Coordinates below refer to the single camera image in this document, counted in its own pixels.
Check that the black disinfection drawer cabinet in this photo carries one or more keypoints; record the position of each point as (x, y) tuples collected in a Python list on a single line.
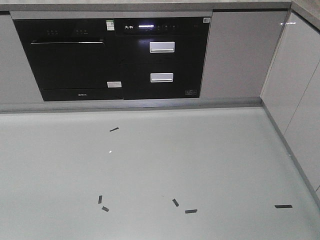
[(134, 35)]

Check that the black built-in dishwasher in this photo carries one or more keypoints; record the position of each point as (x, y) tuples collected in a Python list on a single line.
[(71, 59)]

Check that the grey side cabinet panel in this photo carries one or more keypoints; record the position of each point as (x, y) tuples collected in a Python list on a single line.
[(291, 94)]

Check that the grey cabinet door left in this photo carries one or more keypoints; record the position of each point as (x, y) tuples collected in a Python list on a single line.
[(17, 82)]

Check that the lower silver drawer handle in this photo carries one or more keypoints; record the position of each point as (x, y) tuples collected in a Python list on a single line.
[(161, 77)]

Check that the silver drawer handle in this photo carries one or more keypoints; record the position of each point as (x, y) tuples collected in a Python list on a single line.
[(161, 47), (161, 77)]

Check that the upper silver drawer handle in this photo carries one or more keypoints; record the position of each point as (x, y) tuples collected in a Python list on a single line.
[(161, 47)]

